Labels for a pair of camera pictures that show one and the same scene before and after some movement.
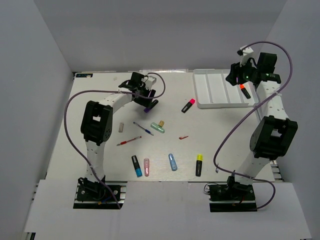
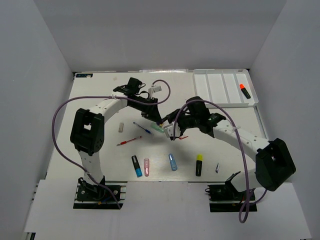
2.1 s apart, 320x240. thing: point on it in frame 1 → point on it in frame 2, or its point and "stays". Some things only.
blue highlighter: x=136 y=166 stays
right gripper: x=235 y=72 → x=176 y=119
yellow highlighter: x=199 y=163 stays
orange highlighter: x=244 y=91 stays
